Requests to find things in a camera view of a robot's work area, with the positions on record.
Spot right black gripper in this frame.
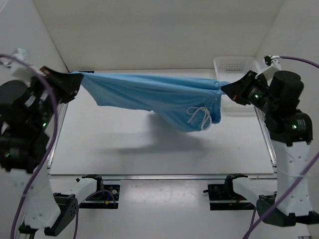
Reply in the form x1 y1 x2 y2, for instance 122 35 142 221
222 70 278 115

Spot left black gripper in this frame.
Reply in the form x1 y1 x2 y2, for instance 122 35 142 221
28 65 82 129

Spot light blue shorts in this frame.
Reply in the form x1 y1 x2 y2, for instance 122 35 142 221
81 73 228 132

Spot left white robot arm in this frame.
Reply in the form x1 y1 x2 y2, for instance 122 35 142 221
0 77 105 237

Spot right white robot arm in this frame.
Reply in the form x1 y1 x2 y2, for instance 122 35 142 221
221 70 319 227

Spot white plastic mesh basket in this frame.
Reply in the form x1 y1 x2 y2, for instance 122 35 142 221
213 56 260 117

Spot aluminium left rail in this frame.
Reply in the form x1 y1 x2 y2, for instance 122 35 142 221
47 103 68 170

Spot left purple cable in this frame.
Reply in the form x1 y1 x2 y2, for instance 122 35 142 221
0 54 118 239

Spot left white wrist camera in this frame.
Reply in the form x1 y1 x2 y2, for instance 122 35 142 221
4 48 32 78

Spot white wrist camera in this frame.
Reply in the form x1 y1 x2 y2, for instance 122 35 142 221
4 48 32 78
255 55 282 81

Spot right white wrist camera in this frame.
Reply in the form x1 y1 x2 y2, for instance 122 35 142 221
255 55 282 81

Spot aluminium front rail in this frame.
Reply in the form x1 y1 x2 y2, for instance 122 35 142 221
99 173 260 182

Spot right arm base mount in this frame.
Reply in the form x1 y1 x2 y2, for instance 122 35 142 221
203 184 255 211

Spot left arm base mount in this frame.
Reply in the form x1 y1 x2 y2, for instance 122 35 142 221
79 175 121 209

